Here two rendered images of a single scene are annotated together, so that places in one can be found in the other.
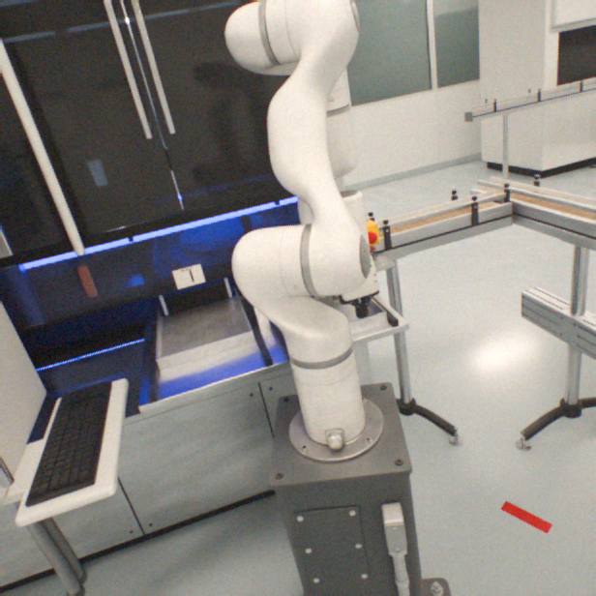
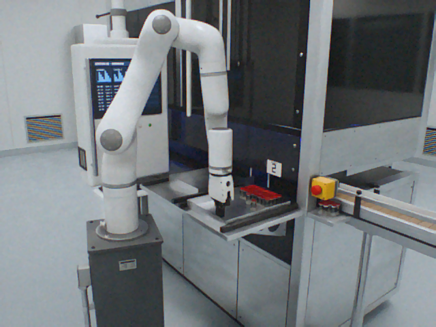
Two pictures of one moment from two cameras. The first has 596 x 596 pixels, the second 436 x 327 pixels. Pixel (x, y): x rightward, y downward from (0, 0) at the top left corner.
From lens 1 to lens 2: 1.39 m
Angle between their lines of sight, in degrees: 60
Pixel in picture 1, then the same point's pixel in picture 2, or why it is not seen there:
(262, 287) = not seen: hidden behind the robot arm
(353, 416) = (110, 221)
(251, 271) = not seen: hidden behind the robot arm
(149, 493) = (189, 256)
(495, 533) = not seen: outside the picture
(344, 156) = (206, 102)
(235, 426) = (224, 256)
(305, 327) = (105, 162)
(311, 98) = (134, 60)
